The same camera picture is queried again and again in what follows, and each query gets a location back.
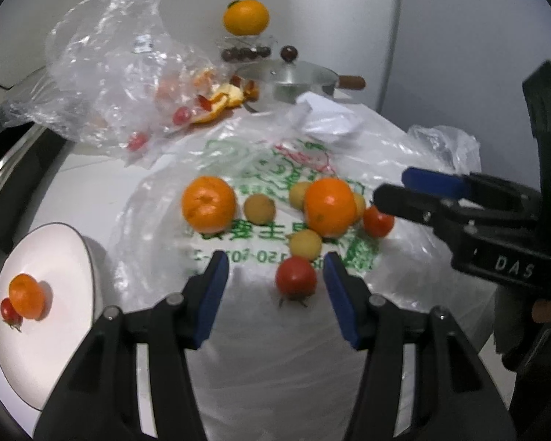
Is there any glass jar of dark fruits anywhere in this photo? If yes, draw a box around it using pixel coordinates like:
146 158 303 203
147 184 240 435
220 32 273 64

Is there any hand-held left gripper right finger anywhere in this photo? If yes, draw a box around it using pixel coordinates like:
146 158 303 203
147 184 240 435
322 252 517 441

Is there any orange with green leaf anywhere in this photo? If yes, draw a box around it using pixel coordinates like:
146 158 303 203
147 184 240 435
223 0 270 36

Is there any orange peel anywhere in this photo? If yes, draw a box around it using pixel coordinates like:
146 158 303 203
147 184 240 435
190 83 246 125

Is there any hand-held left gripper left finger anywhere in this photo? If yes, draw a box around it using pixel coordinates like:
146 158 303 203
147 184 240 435
33 252 230 441

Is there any mandarin orange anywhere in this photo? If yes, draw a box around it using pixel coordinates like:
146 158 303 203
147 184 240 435
181 176 237 234
304 178 356 238
8 273 47 321

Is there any white plate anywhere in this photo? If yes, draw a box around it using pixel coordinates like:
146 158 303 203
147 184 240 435
0 223 104 412

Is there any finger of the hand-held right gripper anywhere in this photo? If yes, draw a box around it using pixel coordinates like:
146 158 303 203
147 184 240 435
372 184 536 240
401 168 540 216

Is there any clear plastic bag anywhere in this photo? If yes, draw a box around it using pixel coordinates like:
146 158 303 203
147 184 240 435
0 0 253 169

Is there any steel pot lid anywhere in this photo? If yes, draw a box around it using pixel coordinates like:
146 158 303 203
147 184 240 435
234 45 338 87

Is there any green printed plastic bag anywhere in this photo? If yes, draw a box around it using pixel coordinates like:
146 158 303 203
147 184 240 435
108 96 497 441

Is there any silver induction cooktop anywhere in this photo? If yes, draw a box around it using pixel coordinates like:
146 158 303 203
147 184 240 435
0 103 69 267

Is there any crumpled white paper tissue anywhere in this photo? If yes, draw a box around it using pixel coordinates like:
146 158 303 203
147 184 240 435
296 92 365 139

